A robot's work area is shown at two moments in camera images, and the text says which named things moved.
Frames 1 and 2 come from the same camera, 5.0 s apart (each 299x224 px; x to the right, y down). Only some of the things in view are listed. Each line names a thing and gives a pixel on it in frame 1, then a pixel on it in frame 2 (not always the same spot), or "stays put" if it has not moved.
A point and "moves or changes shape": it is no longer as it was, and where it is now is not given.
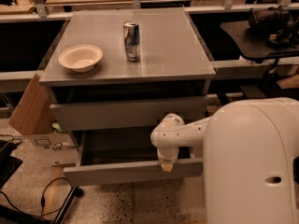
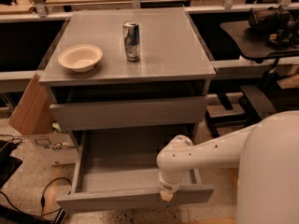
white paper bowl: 81,58 stays put
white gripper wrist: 165,158 → 168,187
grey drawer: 108,155 moves or changes shape
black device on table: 274,23 stays put
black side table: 251,48 stays put
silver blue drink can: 132,40 stays put
